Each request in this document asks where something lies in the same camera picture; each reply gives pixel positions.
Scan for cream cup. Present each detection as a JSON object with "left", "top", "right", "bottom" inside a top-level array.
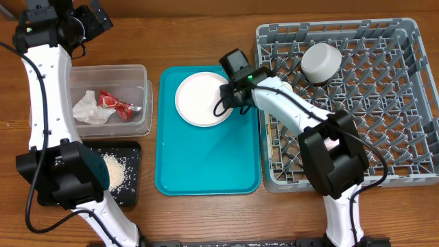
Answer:
[{"left": 282, "top": 81, "right": 294, "bottom": 92}]

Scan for white napkin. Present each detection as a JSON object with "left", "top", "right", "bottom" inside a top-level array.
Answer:
[{"left": 73, "top": 90, "right": 116, "bottom": 125}]

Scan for grey bowl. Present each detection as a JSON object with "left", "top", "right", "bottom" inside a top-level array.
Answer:
[{"left": 300, "top": 43, "right": 342, "bottom": 84}]

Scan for red snack wrapper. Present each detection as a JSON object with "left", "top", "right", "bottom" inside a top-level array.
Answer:
[{"left": 99, "top": 89, "right": 142, "bottom": 121}]

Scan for pink bowl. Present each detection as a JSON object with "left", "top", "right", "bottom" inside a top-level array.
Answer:
[{"left": 324, "top": 138, "right": 340, "bottom": 151}]

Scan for rice and food scraps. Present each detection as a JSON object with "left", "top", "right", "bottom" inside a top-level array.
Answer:
[{"left": 98, "top": 148, "right": 141, "bottom": 207}]

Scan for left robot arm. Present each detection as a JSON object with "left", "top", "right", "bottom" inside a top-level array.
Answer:
[{"left": 12, "top": 1, "right": 147, "bottom": 246}]

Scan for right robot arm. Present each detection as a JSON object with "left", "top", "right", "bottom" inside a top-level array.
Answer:
[{"left": 216, "top": 49, "right": 369, "bottom": 246}]

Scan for pink plate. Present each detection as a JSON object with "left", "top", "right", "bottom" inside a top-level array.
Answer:
[{"left": 175, "top": 72, "right": 233, "bottom": 127}]

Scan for teal plastic tray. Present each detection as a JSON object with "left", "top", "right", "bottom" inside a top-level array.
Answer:
[{"left": 155, "top": 65, "right": 261, "bottom": 196}]

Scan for clear plastic bin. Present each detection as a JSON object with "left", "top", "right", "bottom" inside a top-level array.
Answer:
[{"left": 70, "top": 64, "right": 153, "bottom": 139}]

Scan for black plastic tray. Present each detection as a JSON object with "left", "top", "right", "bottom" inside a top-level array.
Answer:
[{"left": 37, "top": 141, "right": 141, "bottom": 209}]

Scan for grey dish rack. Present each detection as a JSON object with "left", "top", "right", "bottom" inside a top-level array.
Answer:
[{"left": 255, "top": 18, "right": 438, "bottom": 187}]

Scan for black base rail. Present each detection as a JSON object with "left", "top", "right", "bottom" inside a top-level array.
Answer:
[{"left": 151, "top": 237, "right": 392, "bottom": 247}]

